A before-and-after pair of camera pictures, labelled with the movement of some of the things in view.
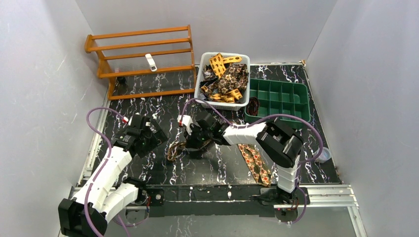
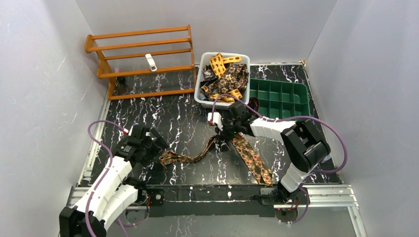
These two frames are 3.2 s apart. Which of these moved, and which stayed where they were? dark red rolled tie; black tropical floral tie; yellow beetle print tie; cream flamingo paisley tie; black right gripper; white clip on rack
Moved: cream flamingo paisley tie; black right gripper
Stayed: dark red rolled tie; white clip on rack; yellow beetle print tie; black tropical floral tie
